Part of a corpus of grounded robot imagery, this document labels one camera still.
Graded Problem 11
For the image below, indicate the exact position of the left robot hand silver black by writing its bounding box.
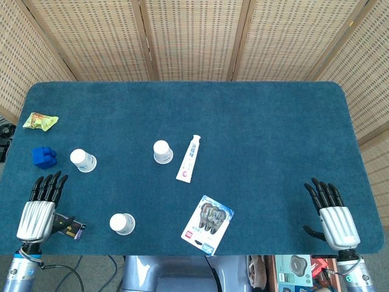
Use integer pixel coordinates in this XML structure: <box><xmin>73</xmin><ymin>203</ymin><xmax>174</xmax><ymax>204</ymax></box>
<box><xmin>16</xmin><ymin>170</ymin><xmax>75</xmax><ymax>245</ymax></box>

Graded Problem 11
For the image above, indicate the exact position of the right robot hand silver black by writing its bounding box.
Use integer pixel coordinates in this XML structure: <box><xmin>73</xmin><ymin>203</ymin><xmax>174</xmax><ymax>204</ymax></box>
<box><xmin>303</xmin><ymin>177</ymin><xmax>362</xmax><ymax>252</ymax></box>

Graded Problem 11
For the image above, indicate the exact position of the white paper cup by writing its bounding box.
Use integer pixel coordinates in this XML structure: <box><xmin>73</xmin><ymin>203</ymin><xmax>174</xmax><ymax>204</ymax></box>
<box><xmin>153</xmin><ymin>139</ymin><xmax>174</xmax><ymax>165</ymax></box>
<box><xmin>69</xmin><ymin>148</ymin><xmax>98</xmax><ymax>173</ymax></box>
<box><xmin>109</xmin><ymin>212</ymin><xmax>136</xmax><ymax>236</ymax></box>

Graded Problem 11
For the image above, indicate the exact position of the black gold sachet packet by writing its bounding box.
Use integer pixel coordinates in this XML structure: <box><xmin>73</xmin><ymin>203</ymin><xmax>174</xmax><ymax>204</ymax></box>
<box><xmin>54</xmin><ymin>212</ymin><xmax>88</xmax><ymax>240</ymax></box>

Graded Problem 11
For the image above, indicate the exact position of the red product box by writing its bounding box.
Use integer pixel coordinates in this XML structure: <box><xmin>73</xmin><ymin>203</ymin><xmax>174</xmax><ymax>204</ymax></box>
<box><xmin>311</xmin><ymin>258</ymin><xmax>331</xmax><ymax>277</ymax></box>

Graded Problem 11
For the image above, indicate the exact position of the blue toy building block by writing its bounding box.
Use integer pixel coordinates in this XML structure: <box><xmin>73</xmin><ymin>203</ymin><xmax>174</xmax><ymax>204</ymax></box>
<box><xmin>32</xmin><ymin>146</ymin><xmax>58</xmax><ymax>170</ymax></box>

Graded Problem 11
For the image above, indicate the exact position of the teal product box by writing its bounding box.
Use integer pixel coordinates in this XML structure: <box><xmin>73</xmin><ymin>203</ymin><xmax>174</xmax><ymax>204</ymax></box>
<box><xmin>274</xmin><ymin>254</ymin><xmax>314</xmax><ymax>288</ymax></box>

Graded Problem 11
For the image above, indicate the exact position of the brown crumpled cloth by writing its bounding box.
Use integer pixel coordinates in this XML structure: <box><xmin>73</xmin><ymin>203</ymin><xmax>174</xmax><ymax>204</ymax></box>
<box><xmin>248</xmin><ymin>255</ymin><xmax>268</xmax><ymax>290</ymax></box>

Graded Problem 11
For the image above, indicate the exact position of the black equipment on floor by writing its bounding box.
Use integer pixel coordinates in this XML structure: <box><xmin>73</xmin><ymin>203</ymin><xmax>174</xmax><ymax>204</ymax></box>
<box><xmin>0</xmin><ymin>123</ymin><xmax>16</xmax><ymax>162</ymax></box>

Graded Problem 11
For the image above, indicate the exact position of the yellow-green snack packet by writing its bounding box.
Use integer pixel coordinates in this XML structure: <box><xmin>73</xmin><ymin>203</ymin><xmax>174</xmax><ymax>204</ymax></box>
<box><xmin>22</xmin><ymin>112</ymin><xmax>60</xmax><ymax>132</ymax></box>

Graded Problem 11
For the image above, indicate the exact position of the blue carpet table mat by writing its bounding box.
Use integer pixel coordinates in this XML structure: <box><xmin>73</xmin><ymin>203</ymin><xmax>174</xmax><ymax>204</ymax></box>
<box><xmin>0</xmin><ymin>80</ymin><xmax>385</xmax><ymax>256</ymax></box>

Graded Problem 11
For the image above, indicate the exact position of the woven bamboo screen panel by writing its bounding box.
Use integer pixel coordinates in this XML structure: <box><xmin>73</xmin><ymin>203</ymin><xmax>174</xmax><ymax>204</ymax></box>
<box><xmin>232</xmin><ymin>0</ymin><xmax>373</xmax><ymax>82</ymax></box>
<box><xmin>138</xmin><ymin>0</ymin><xmax>252</xmax><ymax>82</ymax></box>
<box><xmin>21</xmin><ymin>0</ymin><xmax>157</xmax><ymax>82</ymax></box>
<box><xmin>309</xmin><ymin>0</ymin><xmax>389</xmax><ymax>232</ymax></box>
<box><xmin>0</xmin><ymin>0</ymin><xmax>77</xmax><ymax>125</ymax></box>

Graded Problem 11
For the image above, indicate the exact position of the blue-grey robot torso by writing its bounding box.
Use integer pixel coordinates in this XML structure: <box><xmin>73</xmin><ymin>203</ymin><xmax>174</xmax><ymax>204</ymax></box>
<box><xmin>121</xmin><ymin>255</ymin><xmax>249</xmax><ymax>292</ymax></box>

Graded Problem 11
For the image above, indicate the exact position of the white toothpaste tube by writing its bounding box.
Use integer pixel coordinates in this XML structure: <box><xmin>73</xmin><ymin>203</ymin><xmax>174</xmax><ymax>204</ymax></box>
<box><xmin>175</xmin><ymin>134</ymin><xmax>202</xmax><ymax>184</ymax></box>

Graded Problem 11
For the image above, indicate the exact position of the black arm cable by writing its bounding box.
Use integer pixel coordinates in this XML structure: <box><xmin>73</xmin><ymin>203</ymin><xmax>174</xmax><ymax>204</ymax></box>
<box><xmin>38</xmin><ymin>263</ymin><xmax>85</xmax><ymax>292</ymax></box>

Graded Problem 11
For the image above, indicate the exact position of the dark floor cable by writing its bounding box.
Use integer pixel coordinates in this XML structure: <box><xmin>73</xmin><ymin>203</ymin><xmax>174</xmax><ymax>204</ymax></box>
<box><xmin>108</xmin><ymin>255</ymin><xmax>119</xmax><ymax>283</ymax></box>

